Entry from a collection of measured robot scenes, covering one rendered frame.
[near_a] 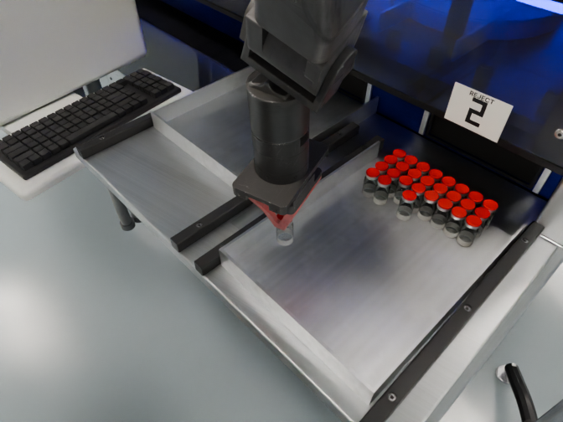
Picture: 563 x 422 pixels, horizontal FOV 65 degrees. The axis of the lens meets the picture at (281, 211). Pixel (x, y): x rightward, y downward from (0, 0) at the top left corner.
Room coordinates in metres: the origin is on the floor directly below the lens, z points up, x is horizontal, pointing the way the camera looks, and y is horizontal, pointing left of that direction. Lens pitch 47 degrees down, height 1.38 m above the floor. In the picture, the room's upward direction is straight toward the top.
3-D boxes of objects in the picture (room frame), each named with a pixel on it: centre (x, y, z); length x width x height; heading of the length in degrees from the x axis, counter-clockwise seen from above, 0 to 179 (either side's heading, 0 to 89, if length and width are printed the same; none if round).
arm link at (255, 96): (0.36, 0.00, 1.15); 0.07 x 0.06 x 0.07; 147
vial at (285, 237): (0.37, 0.00, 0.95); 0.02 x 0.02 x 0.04
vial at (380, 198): (0.49, -0.15, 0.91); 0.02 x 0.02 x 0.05
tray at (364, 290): (0.39, -0.13, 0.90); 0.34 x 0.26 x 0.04; 133
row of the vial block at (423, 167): (0.49, -0.24, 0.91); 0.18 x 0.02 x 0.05; 43
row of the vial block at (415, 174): (0.48, -0.23, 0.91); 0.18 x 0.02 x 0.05; 43
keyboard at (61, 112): (0.81, 0.42, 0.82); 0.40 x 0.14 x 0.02; 142
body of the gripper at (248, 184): (0.36, 0.00, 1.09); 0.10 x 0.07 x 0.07; 150
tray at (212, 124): (0.71, 0.03, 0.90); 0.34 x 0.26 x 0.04; 134
